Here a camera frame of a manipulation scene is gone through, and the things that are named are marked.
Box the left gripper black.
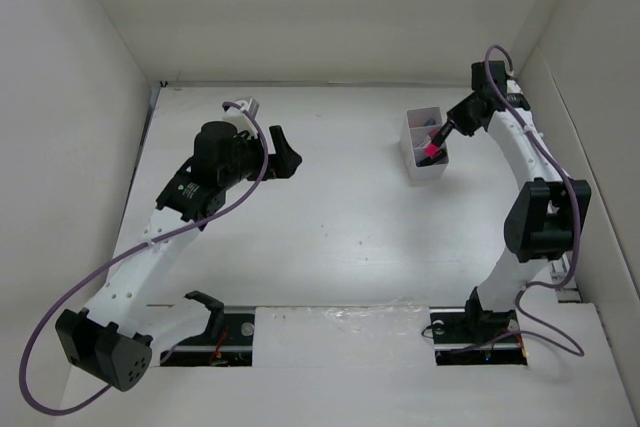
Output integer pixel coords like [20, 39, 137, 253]
[220, 126, 301, 189]

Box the black marker blue cap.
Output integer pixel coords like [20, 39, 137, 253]
[416, 151, 447, 167]

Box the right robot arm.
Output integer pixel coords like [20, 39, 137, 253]
[447, 61, 591, 343]

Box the black marker pink cap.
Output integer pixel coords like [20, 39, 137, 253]
[424, 120, 454, 158]

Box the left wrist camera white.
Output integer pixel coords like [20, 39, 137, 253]
[222, 97, 259, 132]

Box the front aluminium rail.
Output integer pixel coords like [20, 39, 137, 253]
[164, 304, 529, 354]

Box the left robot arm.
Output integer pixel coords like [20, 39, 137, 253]
[55, 121, 302, 392]

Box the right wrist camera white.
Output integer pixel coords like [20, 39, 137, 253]
[506, 79, 523, 102]

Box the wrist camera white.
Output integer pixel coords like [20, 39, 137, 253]
[506, 79, 523, 102]
[222, 97, 259, 132]

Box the white divided container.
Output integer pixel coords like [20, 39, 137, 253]
[399, 107, 449, 183]

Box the thin pink capped pen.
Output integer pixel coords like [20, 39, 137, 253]
[414, 134, 433, 149]

